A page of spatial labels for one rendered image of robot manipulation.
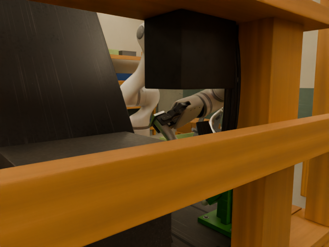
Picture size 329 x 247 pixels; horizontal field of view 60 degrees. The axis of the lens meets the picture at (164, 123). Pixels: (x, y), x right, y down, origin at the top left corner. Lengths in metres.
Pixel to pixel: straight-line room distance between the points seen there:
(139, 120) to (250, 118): 0.91
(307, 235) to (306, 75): 7.06
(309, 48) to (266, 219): 7.41
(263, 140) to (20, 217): 0.42
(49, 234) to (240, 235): 0.55
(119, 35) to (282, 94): 7.06
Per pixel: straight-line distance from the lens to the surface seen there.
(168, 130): 0.84
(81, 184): 0.32
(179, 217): 1.05
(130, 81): 1.47
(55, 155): 0.52
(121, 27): 7.72
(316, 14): 0.76
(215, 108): 0.98
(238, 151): 0.50
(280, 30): 0.70
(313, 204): 1.16
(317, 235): 1.10
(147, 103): 1.54
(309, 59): 8.00
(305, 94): 7.99
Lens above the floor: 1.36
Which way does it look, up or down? 8 degrees down
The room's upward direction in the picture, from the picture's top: straight up
